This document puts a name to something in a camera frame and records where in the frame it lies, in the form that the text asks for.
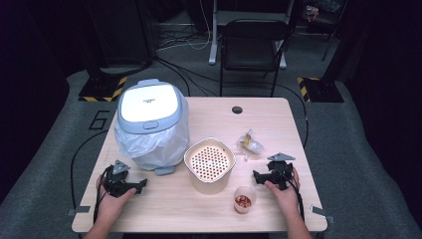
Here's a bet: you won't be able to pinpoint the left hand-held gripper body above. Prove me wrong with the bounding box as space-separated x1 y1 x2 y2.
104 159 137 199

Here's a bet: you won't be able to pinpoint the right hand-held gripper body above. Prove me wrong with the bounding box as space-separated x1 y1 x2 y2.
267 152 297 191

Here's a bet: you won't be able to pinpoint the reddish food scraps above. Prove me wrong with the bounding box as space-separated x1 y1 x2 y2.
235 194 253 209

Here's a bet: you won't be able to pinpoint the clear plastic cup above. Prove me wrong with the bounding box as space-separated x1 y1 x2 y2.
233 185 258 215

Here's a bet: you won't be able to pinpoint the clear plastic wrapper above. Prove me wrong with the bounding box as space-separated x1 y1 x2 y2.
236 128 266 161

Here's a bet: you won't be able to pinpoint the white plastic trash bag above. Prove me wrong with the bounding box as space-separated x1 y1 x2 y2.
113 111 191 172

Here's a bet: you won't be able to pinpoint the beige bucket with perforated strainer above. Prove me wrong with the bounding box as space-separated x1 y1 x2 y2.
183 136 237 195

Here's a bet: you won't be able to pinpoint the white grey lidded trash can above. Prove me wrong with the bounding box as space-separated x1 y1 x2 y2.
116 78 184 176

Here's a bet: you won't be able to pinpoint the person's left hand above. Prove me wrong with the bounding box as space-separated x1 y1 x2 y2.
96 175 137 224

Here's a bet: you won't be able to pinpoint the person's right hand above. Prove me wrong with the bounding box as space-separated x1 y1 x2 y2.
264 167 302 219

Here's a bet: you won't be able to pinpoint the black folding chair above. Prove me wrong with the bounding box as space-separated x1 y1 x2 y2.
218 18 291 98

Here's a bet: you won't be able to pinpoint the white metal stand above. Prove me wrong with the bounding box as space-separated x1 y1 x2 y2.
208 0 296 70

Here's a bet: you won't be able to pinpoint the black cabinet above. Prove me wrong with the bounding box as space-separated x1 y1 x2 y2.
98 0 157 68

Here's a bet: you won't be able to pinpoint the left hand-held gripper black cable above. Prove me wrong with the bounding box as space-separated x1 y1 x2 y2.
93 164 113 224

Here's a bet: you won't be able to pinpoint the hand-held gripper black cable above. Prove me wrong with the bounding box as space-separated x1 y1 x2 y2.
273 165 306 222
93 164 113 224

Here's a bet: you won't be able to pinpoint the right hand-held gripper black cable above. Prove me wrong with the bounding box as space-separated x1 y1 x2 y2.
273 165 306 222

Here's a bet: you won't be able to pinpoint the black floor cable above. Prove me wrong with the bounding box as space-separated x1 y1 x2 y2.
153 56 192 98
275 83 311 149
69 129 109 211

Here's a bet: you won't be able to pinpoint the grey metal table bracket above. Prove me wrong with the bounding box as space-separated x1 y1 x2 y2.
67 205 92 217
310 204 334 224

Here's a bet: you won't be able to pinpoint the black yellow striped base plate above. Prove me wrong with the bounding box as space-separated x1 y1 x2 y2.
78 76 128 103
297 77 345 104

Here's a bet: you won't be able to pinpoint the white floor cable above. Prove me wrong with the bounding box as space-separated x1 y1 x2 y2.
155 0 213 53

